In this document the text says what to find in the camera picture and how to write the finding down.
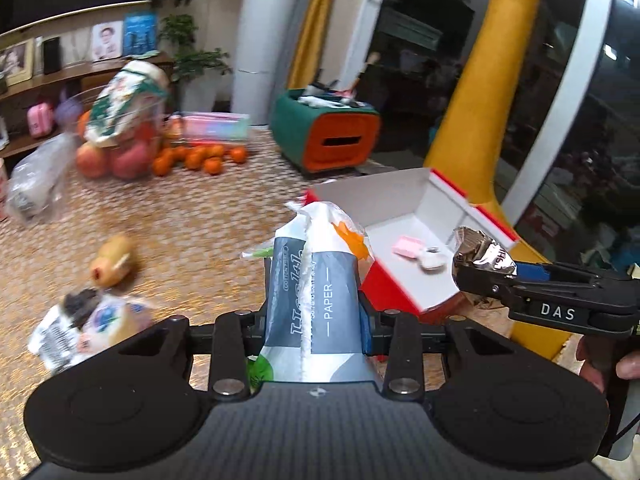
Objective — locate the green white snack bag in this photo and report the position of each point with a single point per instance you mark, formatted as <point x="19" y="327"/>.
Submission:
<point x="125" y="105"/>

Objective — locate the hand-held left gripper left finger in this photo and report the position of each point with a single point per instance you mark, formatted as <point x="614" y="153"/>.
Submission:
<point x="230" y="350"/>

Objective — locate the yellow curtain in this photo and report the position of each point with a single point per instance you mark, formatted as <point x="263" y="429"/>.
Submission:
<point x="312" y="35"/>

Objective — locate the black speaker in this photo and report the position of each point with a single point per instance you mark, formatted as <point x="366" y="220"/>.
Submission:
<point x="51" y="55"/>

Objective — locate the red apple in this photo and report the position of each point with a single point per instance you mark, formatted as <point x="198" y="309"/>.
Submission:
<point x="92" y="161"/>
<point x="131" y="161"/>
<point x="149" y="134"/>

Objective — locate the portrait photo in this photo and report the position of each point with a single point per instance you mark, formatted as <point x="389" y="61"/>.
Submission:
<point x="107" y="41"/>

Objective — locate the white plush toy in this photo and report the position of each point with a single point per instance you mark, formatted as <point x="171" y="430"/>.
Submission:
<point x="432" y="260"/>

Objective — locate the green orange desk organizer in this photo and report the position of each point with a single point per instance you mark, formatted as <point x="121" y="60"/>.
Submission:
<point x="295" y="130"/>

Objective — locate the bread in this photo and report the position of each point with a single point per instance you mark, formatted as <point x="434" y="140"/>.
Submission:
<point x="115" y="322"/>

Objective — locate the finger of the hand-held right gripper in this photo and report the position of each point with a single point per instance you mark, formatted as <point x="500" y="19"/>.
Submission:
<point x="492" y="290"/>
<point x="532" y="272"/>

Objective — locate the clear plastic fruit bowl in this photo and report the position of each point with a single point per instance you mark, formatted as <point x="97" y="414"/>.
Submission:
<point x="75" y="105"/>

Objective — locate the white standing air conditioner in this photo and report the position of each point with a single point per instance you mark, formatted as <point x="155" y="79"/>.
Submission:
<point x="270" y="50"/>

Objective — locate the tall potted plant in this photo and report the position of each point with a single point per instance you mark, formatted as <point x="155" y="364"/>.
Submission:
<point x="185" y="40"/>

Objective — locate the pile of tangerines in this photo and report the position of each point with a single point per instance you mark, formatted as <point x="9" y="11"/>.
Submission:
<point x="200" y="159"/>

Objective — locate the silver foil snack packet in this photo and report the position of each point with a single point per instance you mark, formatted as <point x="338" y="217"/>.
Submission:
<point x="480" y="250"/>

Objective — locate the pink toy suitcase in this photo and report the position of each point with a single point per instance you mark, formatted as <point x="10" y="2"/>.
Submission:
<point x="40" y="120"/>

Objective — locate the white barcode sachet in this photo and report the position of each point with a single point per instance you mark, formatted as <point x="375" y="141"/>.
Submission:
<point x="50" y="332"/>

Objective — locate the blue picture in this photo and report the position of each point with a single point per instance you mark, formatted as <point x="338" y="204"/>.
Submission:
<point x="141" y="34"/>

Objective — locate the glass sliding door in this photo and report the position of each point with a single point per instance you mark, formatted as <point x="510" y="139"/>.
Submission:
<point x="575" y="110"/>

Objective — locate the red cardboard box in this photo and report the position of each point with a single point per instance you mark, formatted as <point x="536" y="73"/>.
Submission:
<point x="400" y="215"/>

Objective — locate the wooden photo frame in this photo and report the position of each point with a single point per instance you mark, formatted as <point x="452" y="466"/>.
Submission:
<point x="17" y="62"/>

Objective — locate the desktop with patterned tablecloth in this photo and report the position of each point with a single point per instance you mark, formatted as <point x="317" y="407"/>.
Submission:
<point x="200" y="220"/>

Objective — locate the long paintbrush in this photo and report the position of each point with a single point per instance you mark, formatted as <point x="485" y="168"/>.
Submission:
<point x="369" y="67"/>

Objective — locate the grey white tissue pack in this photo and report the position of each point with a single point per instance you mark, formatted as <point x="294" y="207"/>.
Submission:
<point x="310" y="310"/>

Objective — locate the dark snack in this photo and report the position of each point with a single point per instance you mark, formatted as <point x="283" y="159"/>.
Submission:
<point x="82" y="306"/>

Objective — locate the yellow chair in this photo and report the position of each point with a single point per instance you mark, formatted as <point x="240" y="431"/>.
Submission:
<point x="480" y="110"/>

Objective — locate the person's right hand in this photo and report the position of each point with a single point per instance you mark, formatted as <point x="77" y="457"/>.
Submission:
<point x="590" y="360"/>

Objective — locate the wooden television cabinet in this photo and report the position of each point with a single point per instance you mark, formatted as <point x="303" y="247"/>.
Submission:
<point x="30" y="95"/>

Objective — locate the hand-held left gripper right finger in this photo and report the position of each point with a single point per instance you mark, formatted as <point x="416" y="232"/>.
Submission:
<point x="404" y="350"/>

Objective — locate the clear plastic bag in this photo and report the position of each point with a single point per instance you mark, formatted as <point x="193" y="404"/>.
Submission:
<point x="40" y="180"/>

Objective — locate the purple toy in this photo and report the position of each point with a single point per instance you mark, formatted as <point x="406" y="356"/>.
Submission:
<point x="68" y="111"/>

